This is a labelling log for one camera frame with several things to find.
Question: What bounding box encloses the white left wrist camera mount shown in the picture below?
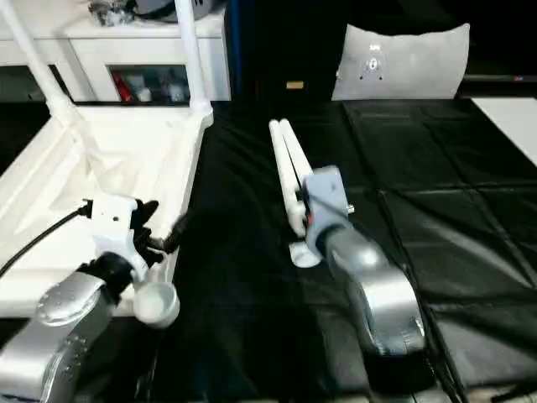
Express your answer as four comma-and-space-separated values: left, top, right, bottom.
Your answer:
86, 196, 149, 291

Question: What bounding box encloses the black left wrist camera cable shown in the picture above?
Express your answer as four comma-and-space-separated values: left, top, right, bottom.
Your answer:
0, 200, 94, 279

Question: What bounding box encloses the white flat board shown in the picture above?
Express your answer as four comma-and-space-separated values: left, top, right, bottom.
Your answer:
471, 97, 537, 168

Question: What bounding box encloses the white curved plastic panel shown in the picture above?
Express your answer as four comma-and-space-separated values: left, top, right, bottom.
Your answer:
331, 23, 472, 102

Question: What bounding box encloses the white plastic table leg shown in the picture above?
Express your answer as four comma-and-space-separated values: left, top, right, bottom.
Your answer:
268, 119, 324, 269
174, 0, 215, 123
278, 118, 322, 180
0, 0, 81, 127

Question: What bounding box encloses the white glass-door cabinet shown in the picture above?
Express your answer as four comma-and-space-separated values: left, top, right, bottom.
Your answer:
0, 0, 232, 104

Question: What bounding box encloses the black horizontal bar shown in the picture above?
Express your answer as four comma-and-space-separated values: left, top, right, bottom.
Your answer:
461, 74, 537, 84

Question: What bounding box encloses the black cable bundle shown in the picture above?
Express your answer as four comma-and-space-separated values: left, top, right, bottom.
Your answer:
419, 310, 467, 403

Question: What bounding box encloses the white plastic table top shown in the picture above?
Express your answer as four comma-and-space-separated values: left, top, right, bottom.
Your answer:
0, 100, 215, 329

